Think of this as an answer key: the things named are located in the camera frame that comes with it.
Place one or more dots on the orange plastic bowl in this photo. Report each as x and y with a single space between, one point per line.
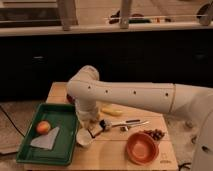
141 149

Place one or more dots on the yellow banana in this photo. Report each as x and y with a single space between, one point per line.
111 111

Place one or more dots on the red yellow apple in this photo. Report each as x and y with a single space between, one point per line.
43 127

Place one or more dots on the brown grape bunch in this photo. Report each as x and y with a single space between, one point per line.
156 134

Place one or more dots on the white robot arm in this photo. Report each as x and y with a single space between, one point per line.
194 103

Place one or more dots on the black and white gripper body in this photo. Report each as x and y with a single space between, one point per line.
102 126

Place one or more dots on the grey folded cloth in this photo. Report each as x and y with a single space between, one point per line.
46 141

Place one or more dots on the white paper cup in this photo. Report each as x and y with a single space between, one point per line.
84 138

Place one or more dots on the green plastic tray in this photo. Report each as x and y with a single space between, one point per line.
60 116

